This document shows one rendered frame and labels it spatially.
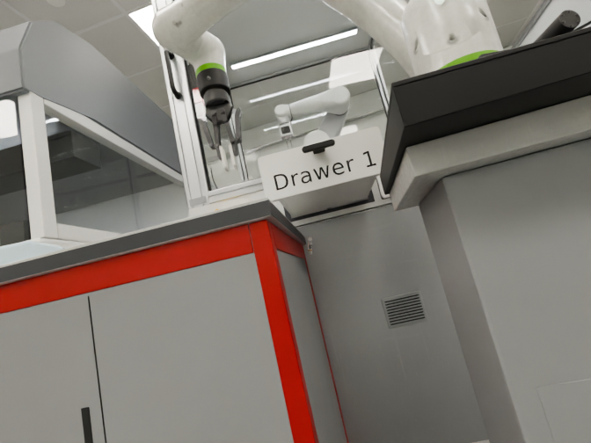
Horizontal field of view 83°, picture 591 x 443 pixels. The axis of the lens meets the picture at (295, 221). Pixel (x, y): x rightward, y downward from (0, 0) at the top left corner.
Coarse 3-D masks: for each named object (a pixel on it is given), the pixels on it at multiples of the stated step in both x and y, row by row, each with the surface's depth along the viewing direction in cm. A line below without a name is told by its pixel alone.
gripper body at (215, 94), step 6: (210, 90) 96; (216, 90) 96; (222, 90) 97; (204, 96) 97; (210, 96) 96; (216, 96) 96; (222, 96) 96; (228, 96) 99; (204, 102) 98; (210, 102) 96; (216, 102) 97; (222, 102) 97; (228, 102) 98; (210, 108) 98; (216, 108) 98; (228, 108) 98; (210, 114) 98; (216, 114) 98; (228, 114) 97; (210, 120) 98; (222, 120) 97
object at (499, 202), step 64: (512, 128) 39; (576, 128) 38; (448, 192) 43; (512, 192) 42; (576, 192) 40; (448, 256) 51; (512, 256) 41; (576, 256) 40; (512, 320) 40; (576, 320) 39; (512, 384) 39; (576, 384) 38
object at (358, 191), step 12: (360, 180) 83; (372, 180) 86; (312, 192) 84; (324, 192) 87; (336, 192) 90; (348, 192) 94; (360, 192) 97; (288, 204) 91; (300, 204) 94; (312, 204) 98; (324, 204) 102; (336, 204) 106
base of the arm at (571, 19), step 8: (560, 16) 36; (568, 16) 35; (576, 16) 35; (552, 24) 36; (560, 24) 35; (568, 24) 35; (576, 24) 35; (544, 32) 38; (552, 32) 37; (560, 32) 36; (568, 32) 36; (536, 40) 39; (480, 56) 44
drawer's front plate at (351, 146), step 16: (368, 128) 76; (336, 144) 77; (352, 144) 76; (368, 144) 76; (272, 160) 78; (288, 160) 77; (304, 160) 77; (320, 160) 76; (336, 160) 76; (368, 160) 75; (272, 176) 77; (288, 176) 77; (336, 176) 75; (352, 176) 75; (368, 176) 75; (272, 192) 77; (288, 192) 76; (304, 192) 76
